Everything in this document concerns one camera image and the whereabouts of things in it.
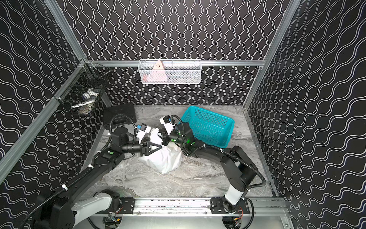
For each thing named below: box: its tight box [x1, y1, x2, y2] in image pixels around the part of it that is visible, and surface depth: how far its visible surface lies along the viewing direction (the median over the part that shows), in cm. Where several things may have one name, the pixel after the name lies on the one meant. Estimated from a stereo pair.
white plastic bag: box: [138, 127, 183, 174], surface depth 79 cm
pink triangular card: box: [147, 60, 168, 82], surface depth 91 cm
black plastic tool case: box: [102, 103, 137, 130], surface depth 110 cm
